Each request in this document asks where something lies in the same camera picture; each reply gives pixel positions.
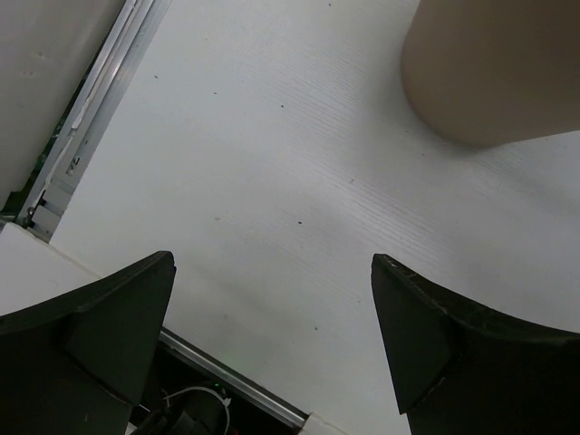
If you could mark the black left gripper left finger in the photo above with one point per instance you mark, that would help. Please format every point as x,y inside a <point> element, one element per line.
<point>78,363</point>

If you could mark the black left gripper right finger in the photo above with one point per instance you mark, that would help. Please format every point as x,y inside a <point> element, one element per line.
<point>460,367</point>

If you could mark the brown cylindrical paper bin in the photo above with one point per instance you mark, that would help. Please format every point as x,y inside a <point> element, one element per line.
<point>488,73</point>

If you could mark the left aluminium table rail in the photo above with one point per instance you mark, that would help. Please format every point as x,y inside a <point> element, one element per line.
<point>64,68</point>

